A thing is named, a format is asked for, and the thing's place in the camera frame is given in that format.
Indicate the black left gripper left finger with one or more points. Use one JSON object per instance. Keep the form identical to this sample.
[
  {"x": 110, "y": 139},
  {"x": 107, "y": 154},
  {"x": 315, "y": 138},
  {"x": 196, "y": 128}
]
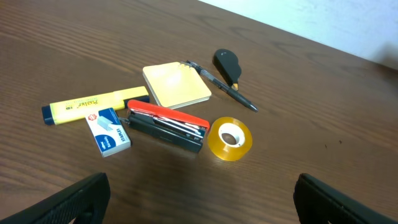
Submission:
[{"x": 85, "y": 201}]

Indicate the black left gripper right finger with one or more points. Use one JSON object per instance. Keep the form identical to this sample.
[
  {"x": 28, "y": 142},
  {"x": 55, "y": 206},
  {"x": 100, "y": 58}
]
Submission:
[{"x": 316, "y": 202}]

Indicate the yellow adhesive tape roll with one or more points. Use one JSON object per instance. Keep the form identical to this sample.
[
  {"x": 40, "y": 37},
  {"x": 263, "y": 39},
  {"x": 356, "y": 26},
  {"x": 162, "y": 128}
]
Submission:
[{"x": 229, "y": 139}]

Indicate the yellow sticky notepad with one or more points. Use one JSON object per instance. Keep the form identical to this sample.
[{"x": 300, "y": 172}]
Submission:
[{"x": 175, "y": 85}]

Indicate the blue white staples box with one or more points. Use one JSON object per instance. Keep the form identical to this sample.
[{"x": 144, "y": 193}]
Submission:
[{"x": 108, "y": 132}]

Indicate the yellow highlighter marker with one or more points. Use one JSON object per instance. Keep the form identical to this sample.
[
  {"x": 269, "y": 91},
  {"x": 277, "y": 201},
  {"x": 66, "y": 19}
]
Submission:
[{"x": 72, "y": 110}]

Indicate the black ballpoint pen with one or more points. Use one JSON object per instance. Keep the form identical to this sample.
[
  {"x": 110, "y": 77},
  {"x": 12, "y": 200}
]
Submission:
[{"x": 222, "y": 86}]

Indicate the black correction tape dispenser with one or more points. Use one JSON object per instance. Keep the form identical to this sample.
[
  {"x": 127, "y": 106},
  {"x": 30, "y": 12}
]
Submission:
[{"x": 227, "y": 63}]

